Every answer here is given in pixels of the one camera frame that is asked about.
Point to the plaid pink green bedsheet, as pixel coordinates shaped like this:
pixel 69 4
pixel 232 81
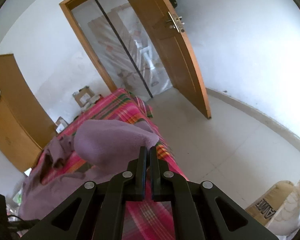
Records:
pixel 146 219

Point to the purple fleece pants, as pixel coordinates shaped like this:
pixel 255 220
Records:
pixel 108 145

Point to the wooden door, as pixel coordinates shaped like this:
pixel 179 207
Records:
pixel 168 35

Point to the white carton box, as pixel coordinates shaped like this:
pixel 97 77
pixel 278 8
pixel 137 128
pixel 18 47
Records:
pixel 61 124

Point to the white sack on floor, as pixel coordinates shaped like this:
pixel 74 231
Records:
pixel 278 209

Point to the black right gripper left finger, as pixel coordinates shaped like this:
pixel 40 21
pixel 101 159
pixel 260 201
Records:
pixel 95 211

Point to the wooden wardrobe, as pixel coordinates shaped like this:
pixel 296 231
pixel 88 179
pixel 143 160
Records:
pixel 25 128

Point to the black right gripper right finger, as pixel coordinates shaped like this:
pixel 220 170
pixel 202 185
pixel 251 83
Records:
pixel 201 210

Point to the brown cardboard box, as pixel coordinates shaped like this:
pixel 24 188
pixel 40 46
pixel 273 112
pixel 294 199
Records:
pixel 83 95

